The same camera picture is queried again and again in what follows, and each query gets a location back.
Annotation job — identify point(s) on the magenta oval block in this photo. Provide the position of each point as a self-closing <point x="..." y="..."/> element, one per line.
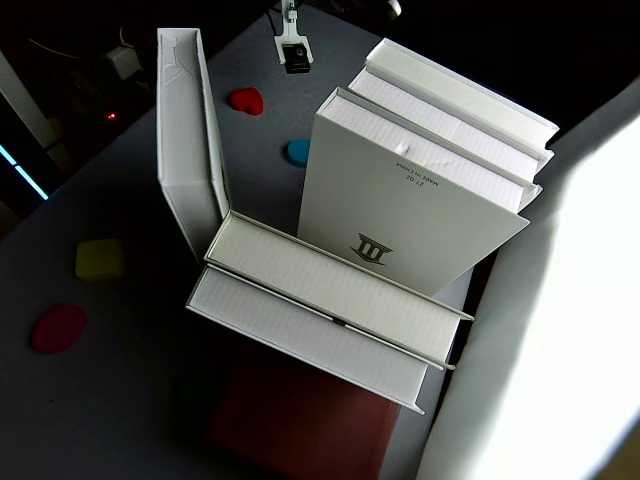
<point x="59" y="328"/>

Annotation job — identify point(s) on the cyan light strip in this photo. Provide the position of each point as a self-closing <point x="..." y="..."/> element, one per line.
<point x="25" y="176"/>

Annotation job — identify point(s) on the blue round block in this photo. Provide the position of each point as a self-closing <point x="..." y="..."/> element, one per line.
<point x="298" y="151"/>

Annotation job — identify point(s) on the yellow square block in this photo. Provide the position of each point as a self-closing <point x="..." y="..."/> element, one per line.
<point x="99" y="260"/>

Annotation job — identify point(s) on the dull red plain book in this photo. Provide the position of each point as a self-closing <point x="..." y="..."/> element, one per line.
<point x="300" y="435"/>

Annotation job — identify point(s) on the white slanted post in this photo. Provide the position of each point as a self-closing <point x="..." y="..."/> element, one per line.
<point x="22" y="100"/>

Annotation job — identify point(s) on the white book with emblem cover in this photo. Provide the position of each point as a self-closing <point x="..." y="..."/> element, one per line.
<point x="400" y="215"/>

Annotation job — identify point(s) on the white book with photo cover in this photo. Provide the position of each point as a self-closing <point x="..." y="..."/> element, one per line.
<point x="300" y="330"/>

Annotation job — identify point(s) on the cream white book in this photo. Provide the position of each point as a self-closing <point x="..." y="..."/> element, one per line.
<point x="325" y="280"/>

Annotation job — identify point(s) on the large white blurred panel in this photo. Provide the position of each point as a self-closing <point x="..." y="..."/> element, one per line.
<point x="575" y="300"/>

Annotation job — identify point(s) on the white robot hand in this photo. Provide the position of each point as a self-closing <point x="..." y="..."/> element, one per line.
<point x="395" y="7"/>

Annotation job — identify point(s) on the grey table cloth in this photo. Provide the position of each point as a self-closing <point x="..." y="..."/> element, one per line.
<point x="125" y="400"/>

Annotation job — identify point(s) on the white hollow book with portrait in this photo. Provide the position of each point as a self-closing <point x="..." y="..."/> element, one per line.
<point x="185" y="125"/>

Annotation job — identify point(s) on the white power adapter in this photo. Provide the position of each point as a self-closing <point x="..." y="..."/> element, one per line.
<point x="123" y="62"/>

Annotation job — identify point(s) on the red heart block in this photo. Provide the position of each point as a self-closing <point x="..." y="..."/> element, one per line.
<point x="247" y="101"/>

